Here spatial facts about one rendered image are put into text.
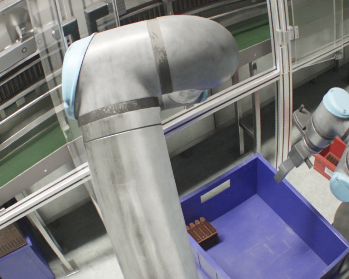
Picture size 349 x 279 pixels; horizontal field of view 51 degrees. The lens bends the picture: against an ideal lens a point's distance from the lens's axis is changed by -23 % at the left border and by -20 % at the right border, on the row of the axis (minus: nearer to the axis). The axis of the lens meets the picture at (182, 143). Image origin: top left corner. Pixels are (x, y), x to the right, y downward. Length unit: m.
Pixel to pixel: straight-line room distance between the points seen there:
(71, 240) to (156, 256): 1.47
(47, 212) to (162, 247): 1.40
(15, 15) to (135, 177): 1.15
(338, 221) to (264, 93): 0.93
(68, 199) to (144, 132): 1.39
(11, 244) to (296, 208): 1.13
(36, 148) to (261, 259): 0.90
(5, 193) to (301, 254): 1.12
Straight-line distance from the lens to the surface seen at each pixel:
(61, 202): 1.91
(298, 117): 1.10
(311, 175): 2.09
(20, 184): 1.43
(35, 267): 1.80
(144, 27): 0.57
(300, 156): 1.09
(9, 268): 1.77
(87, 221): 2.04
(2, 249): 1.66
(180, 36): 0.55
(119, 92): 0.54
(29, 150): 1.49
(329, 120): 0.99
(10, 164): 1.49
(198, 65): 0.56
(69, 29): 0.69
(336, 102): 0.97
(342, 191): 0.91
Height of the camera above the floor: 1.56
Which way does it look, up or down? 44 degrees down
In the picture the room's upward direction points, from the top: 10 degrees counter-clockwise
